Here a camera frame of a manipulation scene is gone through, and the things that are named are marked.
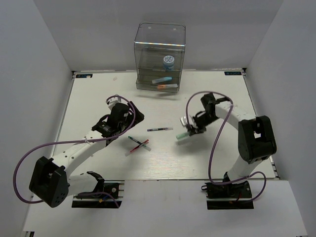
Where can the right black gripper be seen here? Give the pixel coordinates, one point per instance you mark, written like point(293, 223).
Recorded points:
point(196, 128)

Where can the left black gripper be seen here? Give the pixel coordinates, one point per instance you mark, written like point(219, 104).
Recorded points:
point(138, 117)

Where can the green highlighter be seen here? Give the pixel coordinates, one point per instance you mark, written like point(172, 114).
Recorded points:
point(183, 136)

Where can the orange cap highlighter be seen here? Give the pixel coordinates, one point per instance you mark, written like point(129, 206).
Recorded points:
point(166, 86)

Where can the blue highlighter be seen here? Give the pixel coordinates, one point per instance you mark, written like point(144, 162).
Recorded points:
point(163, 79)

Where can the blue cleaning gel jar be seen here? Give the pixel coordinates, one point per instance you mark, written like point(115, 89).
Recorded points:
point(168, 62)

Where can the clear acrylic organizer lid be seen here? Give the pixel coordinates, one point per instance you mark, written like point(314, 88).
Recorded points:
point(160, 35)

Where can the clear drawer organizer box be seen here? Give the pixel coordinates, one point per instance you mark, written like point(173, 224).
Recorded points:
point(159, 68)

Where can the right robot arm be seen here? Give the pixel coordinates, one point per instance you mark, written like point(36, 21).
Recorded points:
point(255, 137)

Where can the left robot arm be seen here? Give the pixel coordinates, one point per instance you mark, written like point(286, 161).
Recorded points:
point(52, 179)

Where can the purple ink gel pen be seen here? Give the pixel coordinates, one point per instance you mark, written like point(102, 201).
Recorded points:
point(160, 129)

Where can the red ink gel pen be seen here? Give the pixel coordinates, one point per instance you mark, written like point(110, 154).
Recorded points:
point(133, 150)

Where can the green ink gel pen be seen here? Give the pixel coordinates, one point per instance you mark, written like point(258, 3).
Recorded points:
point(139, 143)

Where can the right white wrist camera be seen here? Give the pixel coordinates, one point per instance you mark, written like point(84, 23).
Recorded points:
point(184, 121)

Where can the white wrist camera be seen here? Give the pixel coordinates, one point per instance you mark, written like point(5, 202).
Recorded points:
point(184, 121)
point(111, 102)

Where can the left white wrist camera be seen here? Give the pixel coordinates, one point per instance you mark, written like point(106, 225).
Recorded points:
point(111, 102)

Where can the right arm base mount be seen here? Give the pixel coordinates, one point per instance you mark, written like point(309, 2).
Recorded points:
point(228, 197)

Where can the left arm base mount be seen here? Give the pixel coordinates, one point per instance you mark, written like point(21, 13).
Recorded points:
point(109, 197)

